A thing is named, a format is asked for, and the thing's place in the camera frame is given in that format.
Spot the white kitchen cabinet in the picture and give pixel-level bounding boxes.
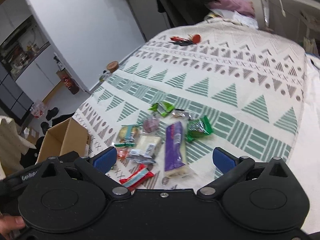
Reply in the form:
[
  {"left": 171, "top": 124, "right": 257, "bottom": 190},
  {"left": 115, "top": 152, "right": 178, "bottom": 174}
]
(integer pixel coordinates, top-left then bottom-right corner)
[{"left": 1, "top": 16, "right": 60, "bottom": 125}]

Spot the white desk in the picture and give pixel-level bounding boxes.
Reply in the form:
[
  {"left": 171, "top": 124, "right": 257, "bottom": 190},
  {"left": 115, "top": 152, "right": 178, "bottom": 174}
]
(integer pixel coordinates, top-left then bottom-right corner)
[{"left": 251, "top": 0, "right": 319, "bottom": 55}]

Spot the teal cookie packet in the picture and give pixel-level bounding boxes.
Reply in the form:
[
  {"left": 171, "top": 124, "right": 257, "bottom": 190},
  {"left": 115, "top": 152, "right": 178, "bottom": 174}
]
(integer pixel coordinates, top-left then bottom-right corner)
[{"left": 116, "top": 125, "right": 140, "bottom": 143}]

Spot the pink clothing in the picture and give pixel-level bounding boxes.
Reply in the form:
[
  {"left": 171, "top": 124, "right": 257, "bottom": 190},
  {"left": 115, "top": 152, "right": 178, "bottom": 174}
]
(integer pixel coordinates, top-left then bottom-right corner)
[{"left": 207, "top": 0, "right": 255, "bottom": 18}]

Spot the orange jelly packet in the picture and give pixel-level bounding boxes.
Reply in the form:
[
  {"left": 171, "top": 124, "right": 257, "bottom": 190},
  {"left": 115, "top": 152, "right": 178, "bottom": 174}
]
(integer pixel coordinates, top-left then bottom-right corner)
[{"left": 114, "top": 142, "right": 135, "bottom": 160}]

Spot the light green snack packet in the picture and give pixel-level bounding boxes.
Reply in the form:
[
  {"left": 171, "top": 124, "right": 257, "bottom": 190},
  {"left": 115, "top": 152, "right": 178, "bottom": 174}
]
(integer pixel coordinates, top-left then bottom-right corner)
[{"left": 148, "top": 101, "right": 175, "bottom": 118}]

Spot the purple white bread packet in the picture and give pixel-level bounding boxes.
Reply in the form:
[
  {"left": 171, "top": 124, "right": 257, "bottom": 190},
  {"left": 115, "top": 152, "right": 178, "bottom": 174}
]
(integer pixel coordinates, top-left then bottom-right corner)
[{"left": 164, "top": 121, "right": 194, "bottom": 178}]

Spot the red keychain bundle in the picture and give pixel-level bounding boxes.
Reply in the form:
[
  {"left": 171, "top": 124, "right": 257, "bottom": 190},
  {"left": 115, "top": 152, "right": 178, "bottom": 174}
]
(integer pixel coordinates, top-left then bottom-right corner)
[{"left": 170, "top": 34, "right": 201, "bottom": 46}]

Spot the dark green snack packet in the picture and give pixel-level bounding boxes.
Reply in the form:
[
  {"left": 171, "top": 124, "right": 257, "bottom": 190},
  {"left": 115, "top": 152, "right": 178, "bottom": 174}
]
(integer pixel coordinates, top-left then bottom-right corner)
[{"left": 185, "top": 115, "right": 213, "bottom": 142}]

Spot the open brown cardboard box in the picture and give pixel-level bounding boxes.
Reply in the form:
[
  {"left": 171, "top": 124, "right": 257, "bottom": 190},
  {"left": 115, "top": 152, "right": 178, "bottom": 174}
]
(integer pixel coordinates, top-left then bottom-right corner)
[{"left": 36, "top": 118, "right": 91, "bottom": 163}]

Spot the dark soy sauce bottle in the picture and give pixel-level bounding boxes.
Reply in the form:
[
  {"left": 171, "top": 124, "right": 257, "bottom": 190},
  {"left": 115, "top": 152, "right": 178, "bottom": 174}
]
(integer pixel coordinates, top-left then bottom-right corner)
[{"left": 62, "top": 75, "right": 79, "bottom": 95}]

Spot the person's left hand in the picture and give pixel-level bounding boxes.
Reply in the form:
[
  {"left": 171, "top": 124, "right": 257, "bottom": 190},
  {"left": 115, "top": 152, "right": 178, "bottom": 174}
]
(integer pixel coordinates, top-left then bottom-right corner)
[{"left": 1, "top": 215, "right": 25, "bottom": 239}]

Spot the red teal snack bar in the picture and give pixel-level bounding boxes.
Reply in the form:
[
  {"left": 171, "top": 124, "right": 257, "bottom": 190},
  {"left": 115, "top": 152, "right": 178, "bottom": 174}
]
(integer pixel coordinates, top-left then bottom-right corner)
[{"left": 120, "top": 164, "right": 154, "bottom": 191}]

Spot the white cake clear packet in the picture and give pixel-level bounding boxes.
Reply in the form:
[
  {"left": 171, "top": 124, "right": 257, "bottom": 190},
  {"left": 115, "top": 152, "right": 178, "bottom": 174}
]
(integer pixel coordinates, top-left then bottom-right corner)
[{"left": 126, "top": 135, "right": 162, "bottom": 164}]

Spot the black shoe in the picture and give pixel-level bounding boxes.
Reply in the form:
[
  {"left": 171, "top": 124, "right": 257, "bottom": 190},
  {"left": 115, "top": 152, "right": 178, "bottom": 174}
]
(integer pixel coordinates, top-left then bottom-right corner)
[{"left": 46, "top": 107, "right": 59, "bottom": 121}]

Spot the purple sweet clear packet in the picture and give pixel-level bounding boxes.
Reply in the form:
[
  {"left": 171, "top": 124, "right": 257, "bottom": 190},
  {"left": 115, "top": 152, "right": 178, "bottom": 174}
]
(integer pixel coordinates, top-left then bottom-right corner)
[{"left": 142, "top": 116, "right": 159, "bottom": 133}]

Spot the patterned cream green bed blanket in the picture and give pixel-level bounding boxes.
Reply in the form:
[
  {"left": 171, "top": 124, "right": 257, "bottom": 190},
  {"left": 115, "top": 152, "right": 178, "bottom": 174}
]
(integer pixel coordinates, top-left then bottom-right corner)
[{"left": 74, "top": 19, "right": 306, "bottom": 189}]

